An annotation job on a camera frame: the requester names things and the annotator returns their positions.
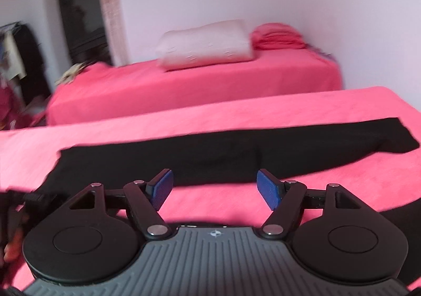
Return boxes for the near pink bed cover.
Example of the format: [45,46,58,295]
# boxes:
[1,87,420,295]

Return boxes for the black pants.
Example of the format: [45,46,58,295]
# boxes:
[39,118,420,197]

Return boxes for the beige cloth on bed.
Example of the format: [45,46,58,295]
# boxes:
[56,63,88,86]

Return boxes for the far pink bed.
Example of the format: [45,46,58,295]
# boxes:
[46,49,343,126]

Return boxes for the pink lace curtain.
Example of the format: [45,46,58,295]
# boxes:
[100,0,129,66]

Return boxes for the folded red blanket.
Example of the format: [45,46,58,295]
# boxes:
[251,23,307,50]

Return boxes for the left hand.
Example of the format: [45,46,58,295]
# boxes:
[4,213,28,263]

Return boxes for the white pillow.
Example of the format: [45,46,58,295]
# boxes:
[156,20,255,71]

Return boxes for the dark window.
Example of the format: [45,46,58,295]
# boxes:
[58,0,113,65]

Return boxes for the hanging clothes rack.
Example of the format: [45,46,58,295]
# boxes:
[1,22,51,131]

